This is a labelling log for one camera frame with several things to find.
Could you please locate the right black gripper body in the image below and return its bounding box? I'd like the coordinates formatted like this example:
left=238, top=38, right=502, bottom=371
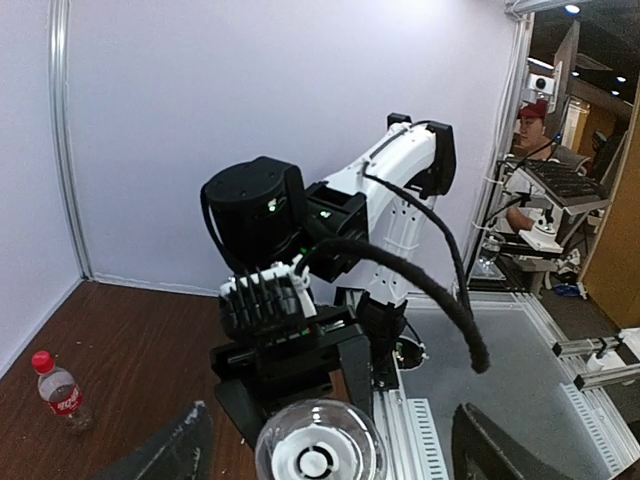
left=209, top=305, right=373, bottom=449

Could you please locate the white bottle cap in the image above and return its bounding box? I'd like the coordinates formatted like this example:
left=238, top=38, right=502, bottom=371
left=270, top=426, right=362, bottom=479

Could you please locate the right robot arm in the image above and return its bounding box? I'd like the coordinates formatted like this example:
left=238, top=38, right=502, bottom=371
left=200, top=114, right=477, bottom=445

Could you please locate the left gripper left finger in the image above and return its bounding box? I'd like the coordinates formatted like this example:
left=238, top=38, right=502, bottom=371
left=94, top=400, right=214, bottom=480

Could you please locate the person in red cap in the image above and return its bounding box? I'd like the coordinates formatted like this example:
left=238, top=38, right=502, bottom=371
left=504, top=99, right=556, bottom=236

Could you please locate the large clear plastic bottle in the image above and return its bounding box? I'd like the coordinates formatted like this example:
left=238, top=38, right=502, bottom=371
left=254, top=399, right=388, bottom=480

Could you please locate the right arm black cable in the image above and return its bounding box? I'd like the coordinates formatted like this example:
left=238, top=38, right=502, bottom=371
left=299, top=159, right=491, bottom=374

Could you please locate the small cola bottle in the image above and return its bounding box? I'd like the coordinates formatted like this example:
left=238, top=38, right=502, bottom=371
left=31, top=350, right=93, bottom=433

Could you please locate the left rear frame post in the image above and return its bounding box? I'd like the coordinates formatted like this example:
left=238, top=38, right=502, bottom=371
left=48, top=0, right=94, bottom=280

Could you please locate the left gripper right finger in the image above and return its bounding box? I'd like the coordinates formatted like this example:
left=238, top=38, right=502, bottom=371
left=451, top=403, right=560, bottom=479

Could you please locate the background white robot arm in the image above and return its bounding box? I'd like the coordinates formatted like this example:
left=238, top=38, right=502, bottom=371
left=451, top=328, right=639, bottom=479

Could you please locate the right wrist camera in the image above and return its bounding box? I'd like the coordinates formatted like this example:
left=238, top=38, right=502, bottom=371
left=219, top=262, right=317, bottom=343

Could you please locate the aluminium front frame rail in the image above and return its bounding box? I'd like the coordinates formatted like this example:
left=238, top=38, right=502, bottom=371
left=375, top=293, right=639, bottom=479

